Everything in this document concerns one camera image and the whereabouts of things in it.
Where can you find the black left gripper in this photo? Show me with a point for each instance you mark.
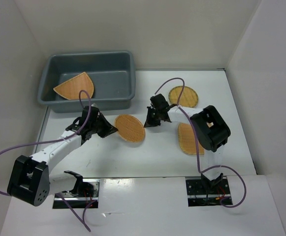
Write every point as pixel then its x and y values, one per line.
pixel 109 129

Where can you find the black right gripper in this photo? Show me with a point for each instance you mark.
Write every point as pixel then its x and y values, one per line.
pixel 149 122

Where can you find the round orange woven tray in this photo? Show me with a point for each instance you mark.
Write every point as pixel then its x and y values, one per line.
pixel 130 128

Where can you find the triangular orange woven tray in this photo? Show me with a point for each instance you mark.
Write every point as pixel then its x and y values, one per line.
pixel 70 89

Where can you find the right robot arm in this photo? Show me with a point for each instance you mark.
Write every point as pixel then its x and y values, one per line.
pixel 208 129

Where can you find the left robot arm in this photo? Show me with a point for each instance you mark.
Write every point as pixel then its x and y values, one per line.
pixel 30 179

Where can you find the grey plastic bin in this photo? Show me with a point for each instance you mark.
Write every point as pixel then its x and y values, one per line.
pixel 112 74

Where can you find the rounded tan woven tray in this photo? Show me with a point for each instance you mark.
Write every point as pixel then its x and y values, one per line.
pixel 186 139

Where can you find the round yellow-green woven tray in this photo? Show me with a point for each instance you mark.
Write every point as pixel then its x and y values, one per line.
pixel 189 97

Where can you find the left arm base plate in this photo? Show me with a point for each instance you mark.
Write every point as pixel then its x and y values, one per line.
pixel 89 191

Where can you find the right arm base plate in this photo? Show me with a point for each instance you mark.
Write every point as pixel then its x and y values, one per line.
pixel 199 197

